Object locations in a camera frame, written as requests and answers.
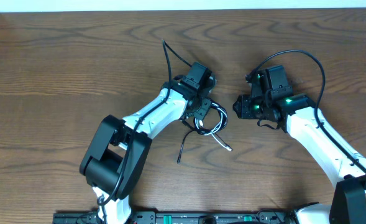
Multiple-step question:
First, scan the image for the white usb cable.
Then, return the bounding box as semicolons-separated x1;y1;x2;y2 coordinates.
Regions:
193;107;233;152

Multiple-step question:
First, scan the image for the black usb cable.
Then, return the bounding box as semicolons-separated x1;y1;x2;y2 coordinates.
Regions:
176;102;229;165

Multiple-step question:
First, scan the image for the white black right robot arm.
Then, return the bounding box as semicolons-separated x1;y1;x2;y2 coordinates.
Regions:
233;67;366;223

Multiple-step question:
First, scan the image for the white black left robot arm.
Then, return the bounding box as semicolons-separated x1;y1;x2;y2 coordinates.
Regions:
79;75;216;223

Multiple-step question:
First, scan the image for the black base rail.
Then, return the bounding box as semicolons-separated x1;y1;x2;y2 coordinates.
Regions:
52;210;296;224

